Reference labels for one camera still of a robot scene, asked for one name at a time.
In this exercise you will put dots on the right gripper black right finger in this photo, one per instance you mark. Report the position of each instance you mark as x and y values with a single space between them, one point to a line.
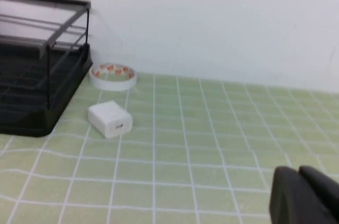
325 187

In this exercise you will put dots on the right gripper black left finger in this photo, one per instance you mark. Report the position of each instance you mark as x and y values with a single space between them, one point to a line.
288 202

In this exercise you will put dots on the white tape roll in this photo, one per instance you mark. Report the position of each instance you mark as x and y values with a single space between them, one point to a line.
111 85

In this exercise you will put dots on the white USB wall charger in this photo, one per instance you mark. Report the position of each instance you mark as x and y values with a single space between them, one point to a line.
106 118

